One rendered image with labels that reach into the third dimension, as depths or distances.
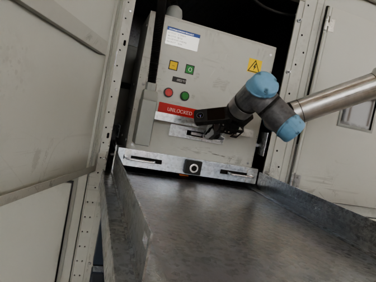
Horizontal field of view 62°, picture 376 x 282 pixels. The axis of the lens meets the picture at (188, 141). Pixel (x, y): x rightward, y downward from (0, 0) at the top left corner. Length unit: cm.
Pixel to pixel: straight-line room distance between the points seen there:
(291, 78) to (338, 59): 21
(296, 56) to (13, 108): 97
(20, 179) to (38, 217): 36
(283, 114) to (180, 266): 50
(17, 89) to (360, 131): 123
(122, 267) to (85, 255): 70
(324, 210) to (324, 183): 43
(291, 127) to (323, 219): 28
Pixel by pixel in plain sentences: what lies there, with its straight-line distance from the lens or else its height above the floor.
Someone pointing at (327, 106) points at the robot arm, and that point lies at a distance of 101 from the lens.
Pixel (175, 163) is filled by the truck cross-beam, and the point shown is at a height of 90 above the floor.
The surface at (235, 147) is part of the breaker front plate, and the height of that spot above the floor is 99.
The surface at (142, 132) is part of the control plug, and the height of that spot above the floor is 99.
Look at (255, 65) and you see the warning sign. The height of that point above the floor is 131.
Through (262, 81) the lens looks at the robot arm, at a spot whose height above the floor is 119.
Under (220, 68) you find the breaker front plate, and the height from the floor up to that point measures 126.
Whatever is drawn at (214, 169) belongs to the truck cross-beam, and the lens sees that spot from 118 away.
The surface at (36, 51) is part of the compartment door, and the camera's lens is 72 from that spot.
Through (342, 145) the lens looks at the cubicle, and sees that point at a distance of 140.
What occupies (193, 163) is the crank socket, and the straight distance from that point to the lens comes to 113.
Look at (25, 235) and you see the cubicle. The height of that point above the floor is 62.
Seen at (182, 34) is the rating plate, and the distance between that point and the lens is 115.
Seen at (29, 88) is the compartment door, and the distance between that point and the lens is 72.
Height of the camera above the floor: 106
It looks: 4 degrees down
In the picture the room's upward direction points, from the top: 11 degrees clockwise
